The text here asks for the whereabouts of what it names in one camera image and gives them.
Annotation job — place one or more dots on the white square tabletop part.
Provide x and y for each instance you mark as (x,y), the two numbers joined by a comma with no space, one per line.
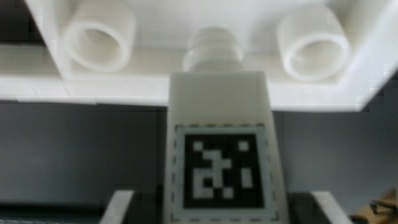
(319,42)

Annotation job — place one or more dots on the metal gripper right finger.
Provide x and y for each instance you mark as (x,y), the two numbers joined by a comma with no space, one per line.
(331,208)

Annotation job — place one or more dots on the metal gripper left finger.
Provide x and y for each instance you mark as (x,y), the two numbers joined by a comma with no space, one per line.
(118,207)

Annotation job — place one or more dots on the white L-shaped fence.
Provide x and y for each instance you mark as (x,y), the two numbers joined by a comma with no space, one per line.
(33,83)

